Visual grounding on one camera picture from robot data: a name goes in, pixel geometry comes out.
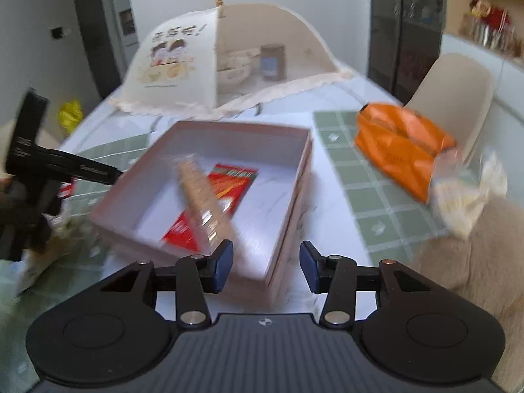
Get yellow plastic bag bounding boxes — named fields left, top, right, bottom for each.
left=57, top=100, right=84, bottom=134

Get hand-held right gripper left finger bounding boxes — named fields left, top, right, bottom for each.
left=96, top=239, right=235, bottom=329

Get white mesh food cover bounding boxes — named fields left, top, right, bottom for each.
left=108, top=2, right=355, bottom=121

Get beige plush toy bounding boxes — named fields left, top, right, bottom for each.
left=409, top=147, right=524, bottom=393

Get dark framed picture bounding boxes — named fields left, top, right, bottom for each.
left=120, top=9, right=136, bottom=37

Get pink cardboard box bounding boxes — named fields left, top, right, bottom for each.
left=88, top=121, right=316, bottom=308

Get orange plastic bag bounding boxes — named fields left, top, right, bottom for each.
left=354, top=102, right=459, bottom=205

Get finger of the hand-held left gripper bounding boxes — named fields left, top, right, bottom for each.
left=41, top=149, right=123, bottom=186

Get brown jar with blue label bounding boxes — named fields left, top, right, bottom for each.
left=260, top=44, right=286, bottom=80

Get red snack packet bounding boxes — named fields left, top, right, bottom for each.
left=161, top=164, right=260, bottom=252

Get dark door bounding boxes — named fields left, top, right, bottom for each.
left=71, top=0, right=123, bottom=86

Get clear biscuit packet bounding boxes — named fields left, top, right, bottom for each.
left=174, top=158, right=242, bottom=254

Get white bowl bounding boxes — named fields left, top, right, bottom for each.
left=216, top=55, right=252, bottom=84

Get dark glass cabinet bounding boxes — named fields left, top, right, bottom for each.
left=368, top=0, right=447, bottom=105

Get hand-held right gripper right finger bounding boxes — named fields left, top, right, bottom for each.
left=300, top=241, right=445, bottom=329

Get row of glass jars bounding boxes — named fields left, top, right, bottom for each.
left=460, top=0, right=524, bottom=56

